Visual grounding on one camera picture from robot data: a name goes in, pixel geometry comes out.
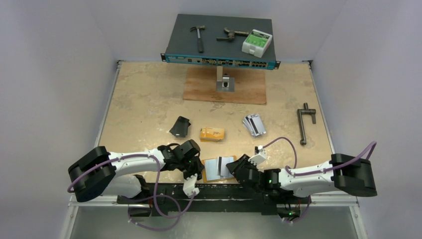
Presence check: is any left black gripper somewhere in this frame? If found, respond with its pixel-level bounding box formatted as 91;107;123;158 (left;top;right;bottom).
177;156;204;184

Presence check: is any orange leather card holder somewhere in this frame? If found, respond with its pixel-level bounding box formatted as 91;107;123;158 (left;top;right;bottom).
201;155;237;183

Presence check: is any gold credit card stack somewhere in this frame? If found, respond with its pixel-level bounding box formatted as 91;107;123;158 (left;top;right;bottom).
200;127;225;142

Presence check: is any black credit card stack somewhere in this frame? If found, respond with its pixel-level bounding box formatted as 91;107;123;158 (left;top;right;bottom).
169;116;191;137

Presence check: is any white credit card stack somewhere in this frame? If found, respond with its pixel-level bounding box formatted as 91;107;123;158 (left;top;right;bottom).
242;114;266;137

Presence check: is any single white credit card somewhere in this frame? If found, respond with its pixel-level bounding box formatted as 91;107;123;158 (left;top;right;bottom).
217;156;234;178

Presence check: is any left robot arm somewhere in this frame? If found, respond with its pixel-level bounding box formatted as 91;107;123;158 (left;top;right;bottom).
67;139;204;204

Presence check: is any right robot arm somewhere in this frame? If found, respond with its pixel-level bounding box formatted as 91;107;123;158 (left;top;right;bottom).
226;153;378;203

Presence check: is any plywood board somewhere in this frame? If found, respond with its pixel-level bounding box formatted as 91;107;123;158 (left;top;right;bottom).
183;67;267;105

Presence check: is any small hammer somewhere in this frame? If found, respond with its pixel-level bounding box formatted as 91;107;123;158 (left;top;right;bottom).
190;25;206;53

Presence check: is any white green electronic box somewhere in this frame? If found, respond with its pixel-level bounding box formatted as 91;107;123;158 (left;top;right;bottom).
241;29;273;58

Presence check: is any brass clamp tool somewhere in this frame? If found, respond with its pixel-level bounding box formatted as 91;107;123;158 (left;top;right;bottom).
216;27;250;42

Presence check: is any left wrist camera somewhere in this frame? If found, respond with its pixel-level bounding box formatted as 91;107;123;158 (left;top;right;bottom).
183;174;200;198

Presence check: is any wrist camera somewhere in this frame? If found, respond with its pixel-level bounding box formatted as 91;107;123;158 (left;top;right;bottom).
183;174;200;198
248;145;268;166

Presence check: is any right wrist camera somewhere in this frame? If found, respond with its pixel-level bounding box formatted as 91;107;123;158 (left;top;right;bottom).
248;145;268;166

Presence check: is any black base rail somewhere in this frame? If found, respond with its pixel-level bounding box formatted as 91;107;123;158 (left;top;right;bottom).
117;183;312;219

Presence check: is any metal stand bracket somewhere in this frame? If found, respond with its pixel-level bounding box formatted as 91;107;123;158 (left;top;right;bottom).
215;66;235;92

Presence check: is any aluminium frame rail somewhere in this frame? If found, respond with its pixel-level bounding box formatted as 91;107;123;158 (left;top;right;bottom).
64;60;123;239

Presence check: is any dark metal T-handle tool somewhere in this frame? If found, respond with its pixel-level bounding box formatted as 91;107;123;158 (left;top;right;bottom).
297;102;317;146

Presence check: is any blue network switch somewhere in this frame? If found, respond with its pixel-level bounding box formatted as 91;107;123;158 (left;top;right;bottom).
161;13;280;70

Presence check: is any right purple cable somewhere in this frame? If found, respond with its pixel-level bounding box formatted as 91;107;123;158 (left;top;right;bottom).
261;136;378;224

